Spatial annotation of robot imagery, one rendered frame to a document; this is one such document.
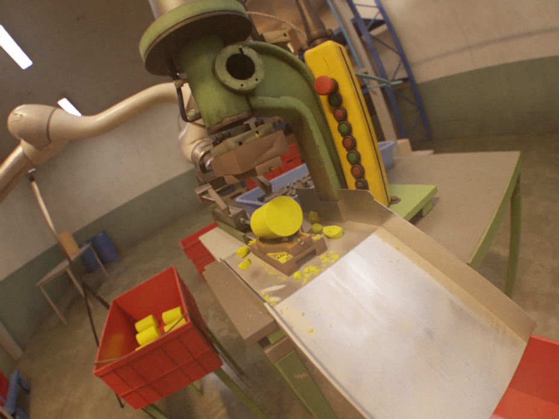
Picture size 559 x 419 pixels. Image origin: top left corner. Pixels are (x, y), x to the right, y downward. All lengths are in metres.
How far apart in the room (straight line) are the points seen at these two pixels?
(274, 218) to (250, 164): 0.10
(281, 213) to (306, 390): 0.33
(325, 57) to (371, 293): 0.44
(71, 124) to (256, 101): 0.55
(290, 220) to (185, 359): 0.61
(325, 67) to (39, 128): 0.76
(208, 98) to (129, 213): 8.36
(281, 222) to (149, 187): 8.28
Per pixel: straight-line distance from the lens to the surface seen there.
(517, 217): 1.01
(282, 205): 0.43
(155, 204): 8.65
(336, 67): 0.52
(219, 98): 0.43
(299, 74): 0.55
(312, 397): 0.54
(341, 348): 0.36
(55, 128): 0.82
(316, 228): 0.54
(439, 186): 0.74
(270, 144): 0.40
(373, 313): 0.39
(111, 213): 8.83
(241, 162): 0.37
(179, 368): 0.90
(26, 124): 0.86
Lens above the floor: 1.22
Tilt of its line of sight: 16 degrees down
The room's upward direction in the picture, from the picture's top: 23 degrees counter-clockwise
